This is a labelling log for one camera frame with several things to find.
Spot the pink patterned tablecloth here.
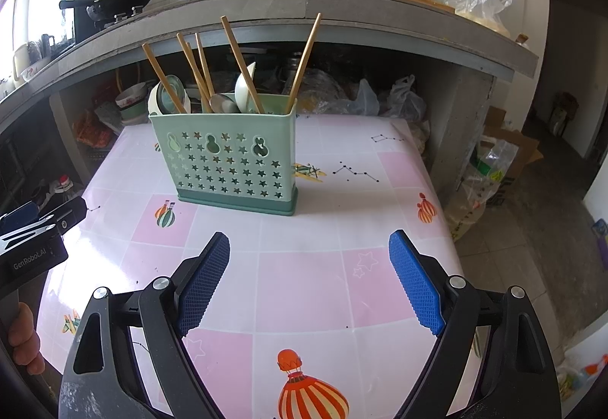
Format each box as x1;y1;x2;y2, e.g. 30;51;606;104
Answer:
35;112;469;419

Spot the green star-cut utensil holder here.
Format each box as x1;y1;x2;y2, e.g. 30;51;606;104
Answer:
148;97;300;217

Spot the orange net bag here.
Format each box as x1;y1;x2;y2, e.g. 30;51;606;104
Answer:
76;110;112;147

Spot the red cap plastic bottle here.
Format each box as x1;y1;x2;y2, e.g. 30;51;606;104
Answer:
52;176;77;204

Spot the crumpled white plastic bag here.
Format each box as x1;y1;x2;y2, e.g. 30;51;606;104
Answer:
382;74;426;120

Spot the cream plastic ladle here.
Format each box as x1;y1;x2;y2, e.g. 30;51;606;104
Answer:
234;62;260;113

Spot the colourful plastic packet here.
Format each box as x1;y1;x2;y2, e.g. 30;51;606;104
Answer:
556;353;608;403

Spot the large plastic sack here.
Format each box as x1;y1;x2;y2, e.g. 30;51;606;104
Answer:
449;136;518;242

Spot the grey concrete counter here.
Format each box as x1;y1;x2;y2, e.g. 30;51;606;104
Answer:
0;0;540;206

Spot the window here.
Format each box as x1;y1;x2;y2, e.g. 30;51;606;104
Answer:
0;0;72;82

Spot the cardboard box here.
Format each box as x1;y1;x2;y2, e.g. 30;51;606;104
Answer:
475;106;545;206

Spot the clear bag with food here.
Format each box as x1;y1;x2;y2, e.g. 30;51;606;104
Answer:
294;68;352;111

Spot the stack of patterned bowls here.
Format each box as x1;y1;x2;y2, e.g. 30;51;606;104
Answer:
115;84;153;123

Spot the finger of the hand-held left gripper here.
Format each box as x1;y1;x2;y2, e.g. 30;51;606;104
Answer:
0;201;41;234
0;197;89;257

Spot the metal spoon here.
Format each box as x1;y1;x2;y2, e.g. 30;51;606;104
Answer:
210;93;238;114

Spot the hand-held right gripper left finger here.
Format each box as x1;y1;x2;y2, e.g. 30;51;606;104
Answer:
58;231;232;419

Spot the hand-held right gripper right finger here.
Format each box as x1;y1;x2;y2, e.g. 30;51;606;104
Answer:
388;230;561;419

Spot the person's left hand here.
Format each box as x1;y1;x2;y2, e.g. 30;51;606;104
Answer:
7;302;43;372

